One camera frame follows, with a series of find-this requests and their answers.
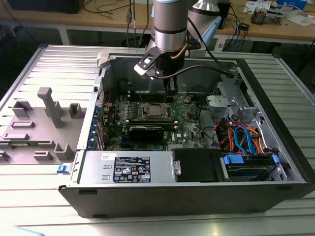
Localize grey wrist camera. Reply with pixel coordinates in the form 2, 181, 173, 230
187, 40, 207, 59

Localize grey metal box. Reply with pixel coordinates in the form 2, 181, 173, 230
265, 9, 284, 25

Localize copper heat sink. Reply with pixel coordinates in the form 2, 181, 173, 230
251, 7, 268, 25

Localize blue box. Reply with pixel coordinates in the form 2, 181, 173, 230
277, 0, 308, 10

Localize beige case bracket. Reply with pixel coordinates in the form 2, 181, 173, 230
96, 53, 116, 68

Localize black RAM slot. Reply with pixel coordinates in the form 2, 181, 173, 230
127, 90, 174, 97
129, 96, 174, 103

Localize tall black box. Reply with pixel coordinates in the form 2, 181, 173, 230
218, 0, 232, 30

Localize black computer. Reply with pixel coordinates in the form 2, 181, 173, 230
7, 0, 81, 14

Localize blue cable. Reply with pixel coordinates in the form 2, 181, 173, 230
235, 19, 241, 50

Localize black PC case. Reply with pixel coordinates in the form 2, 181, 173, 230
58, 53, 315, 219

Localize silver CPU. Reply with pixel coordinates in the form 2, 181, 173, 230
148, 106, 164, 118

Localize silver power supply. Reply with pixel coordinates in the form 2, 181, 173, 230
78, 150, 177, 185

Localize CPU socket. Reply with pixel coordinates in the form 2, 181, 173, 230
139, 101, 173, 121

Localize hard disk in blue carrier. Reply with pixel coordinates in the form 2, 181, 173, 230
220, 152, 280, 182

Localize green motherboard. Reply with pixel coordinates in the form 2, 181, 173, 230
102, 93, 206, 152

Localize white paper sheet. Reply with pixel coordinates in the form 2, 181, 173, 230
287, 14, 315, 27

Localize blue flat wire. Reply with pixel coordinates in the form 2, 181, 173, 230
233, 125, 258, 157

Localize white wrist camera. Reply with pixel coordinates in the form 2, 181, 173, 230
134, 52, 160, 80

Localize wooden desk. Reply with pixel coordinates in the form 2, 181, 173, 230
0, 0, 315, 46

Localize black RAM stick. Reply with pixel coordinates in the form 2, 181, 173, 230
126, 117, 178, 124
122, 122, 178, 131

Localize black camera cable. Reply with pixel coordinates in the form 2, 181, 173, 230
155, 14, 237, 81

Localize orange wire bundle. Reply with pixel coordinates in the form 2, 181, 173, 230
227, 125, 266, 154

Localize black graphics card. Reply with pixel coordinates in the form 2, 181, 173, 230
127, 125, 164, 142

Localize grey parts rack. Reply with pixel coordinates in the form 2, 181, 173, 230
0, 87, 88, 165

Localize silver metal drive cage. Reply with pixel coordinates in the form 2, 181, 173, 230
205, 68, 268, 138

